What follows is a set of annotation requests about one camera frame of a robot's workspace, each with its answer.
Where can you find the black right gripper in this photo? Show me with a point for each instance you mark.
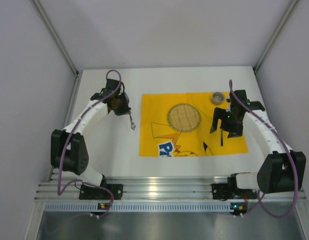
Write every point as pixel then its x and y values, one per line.
pixel 226 122

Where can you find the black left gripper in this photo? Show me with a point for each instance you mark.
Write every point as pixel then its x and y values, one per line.
pixel 122 110

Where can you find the pink metal fork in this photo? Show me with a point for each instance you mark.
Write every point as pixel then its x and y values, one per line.
pixel 132 124

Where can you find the blue metal spoon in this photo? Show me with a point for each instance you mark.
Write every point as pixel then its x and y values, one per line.
pixel 221 138

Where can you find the small grey ceramic cup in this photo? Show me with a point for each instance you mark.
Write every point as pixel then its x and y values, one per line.
pixel 217 98

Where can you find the round woven bamboo plate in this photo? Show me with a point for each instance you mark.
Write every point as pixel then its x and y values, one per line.
pixel 184 117

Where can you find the yellow Pikachu cloth placemat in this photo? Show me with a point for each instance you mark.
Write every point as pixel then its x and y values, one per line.
pixel 159 139

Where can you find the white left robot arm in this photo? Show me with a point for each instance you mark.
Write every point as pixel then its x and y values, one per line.
pixel 68 149

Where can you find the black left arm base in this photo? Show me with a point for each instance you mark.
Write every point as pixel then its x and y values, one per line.
pixel 93 193

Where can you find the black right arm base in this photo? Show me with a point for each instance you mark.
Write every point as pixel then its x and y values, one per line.
pixel 223 192

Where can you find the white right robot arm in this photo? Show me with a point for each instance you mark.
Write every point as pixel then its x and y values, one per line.
pixel 282 169

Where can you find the slotted grey cable duct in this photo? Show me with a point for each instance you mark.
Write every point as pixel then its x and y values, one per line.
pixel 143 207

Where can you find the aluminium mounting rail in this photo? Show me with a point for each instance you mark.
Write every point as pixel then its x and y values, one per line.
pixel 141 188

